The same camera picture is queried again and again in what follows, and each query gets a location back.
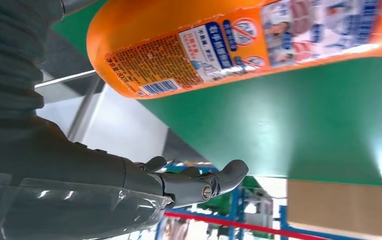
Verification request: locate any red strip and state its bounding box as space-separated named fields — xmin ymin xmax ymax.
xmin=164 ymin=211 xmax=331 ymax=240

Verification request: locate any green table mat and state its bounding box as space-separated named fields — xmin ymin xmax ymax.
xmin=50 ymin=0 xmax=382 ymax=188

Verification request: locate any brown cardboard box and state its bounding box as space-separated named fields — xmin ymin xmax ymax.
xmin=287 ymin=178 xmax=382 ymax=240

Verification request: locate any metal table frame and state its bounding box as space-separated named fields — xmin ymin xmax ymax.
xmin=34 ymin=69 xmax=106 ymax=143

